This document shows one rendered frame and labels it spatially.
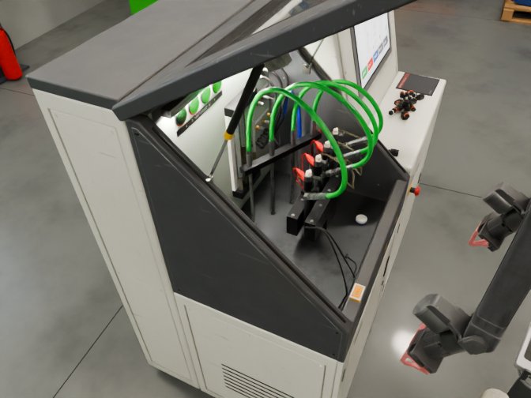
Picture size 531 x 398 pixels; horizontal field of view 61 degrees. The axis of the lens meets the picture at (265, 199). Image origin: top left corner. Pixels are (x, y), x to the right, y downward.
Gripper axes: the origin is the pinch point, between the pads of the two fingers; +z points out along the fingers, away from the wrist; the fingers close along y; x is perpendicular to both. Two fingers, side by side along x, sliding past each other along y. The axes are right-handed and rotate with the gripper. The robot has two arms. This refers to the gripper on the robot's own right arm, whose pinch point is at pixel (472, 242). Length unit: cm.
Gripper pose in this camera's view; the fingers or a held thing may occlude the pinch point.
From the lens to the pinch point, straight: 144.7
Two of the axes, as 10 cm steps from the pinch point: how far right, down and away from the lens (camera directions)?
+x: 7.2, 6.9, -1.0
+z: -3.4, 4.7, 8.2
